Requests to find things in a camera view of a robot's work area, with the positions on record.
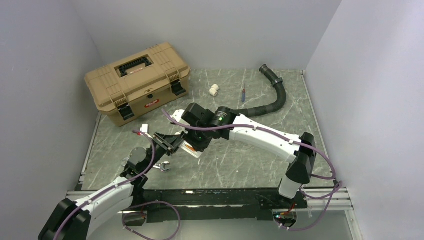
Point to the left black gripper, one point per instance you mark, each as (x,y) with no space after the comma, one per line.
(173,141)

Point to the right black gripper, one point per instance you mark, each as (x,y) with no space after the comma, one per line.
(198,146)

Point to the orange battery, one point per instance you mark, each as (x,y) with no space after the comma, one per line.
(190,147)

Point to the white remote control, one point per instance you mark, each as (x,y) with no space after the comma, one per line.
(196,154)

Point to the tan plastic toolbox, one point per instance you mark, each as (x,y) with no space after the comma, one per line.
(134,86)

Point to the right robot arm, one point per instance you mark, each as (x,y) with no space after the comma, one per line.
(225,123)

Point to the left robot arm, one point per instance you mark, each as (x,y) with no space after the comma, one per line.
(78,219)

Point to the silver open-end wrench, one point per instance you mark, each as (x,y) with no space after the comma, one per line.
(163,167)

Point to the white pipe fitting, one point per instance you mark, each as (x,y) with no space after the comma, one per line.
(213,91)

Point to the blue red pen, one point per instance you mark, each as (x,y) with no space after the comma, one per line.
(243,95)

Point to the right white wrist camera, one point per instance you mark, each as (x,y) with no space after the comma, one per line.
(177,116)

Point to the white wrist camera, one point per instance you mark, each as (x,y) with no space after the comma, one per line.
(143,131)
(177,116)

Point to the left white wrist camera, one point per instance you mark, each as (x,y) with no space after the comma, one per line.
(143,131)

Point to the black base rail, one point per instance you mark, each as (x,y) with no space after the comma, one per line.
(161,205)

